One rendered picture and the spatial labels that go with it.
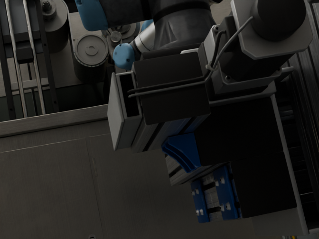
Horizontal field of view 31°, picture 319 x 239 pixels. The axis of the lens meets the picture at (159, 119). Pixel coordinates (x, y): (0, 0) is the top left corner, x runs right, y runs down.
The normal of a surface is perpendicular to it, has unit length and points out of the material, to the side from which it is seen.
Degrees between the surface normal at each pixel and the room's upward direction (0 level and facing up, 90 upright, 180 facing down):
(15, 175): 90
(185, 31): 73
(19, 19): 90
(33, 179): 90
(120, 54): 90
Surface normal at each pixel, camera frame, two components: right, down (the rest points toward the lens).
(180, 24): -0.26, -0.41
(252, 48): 0.11, -0.20
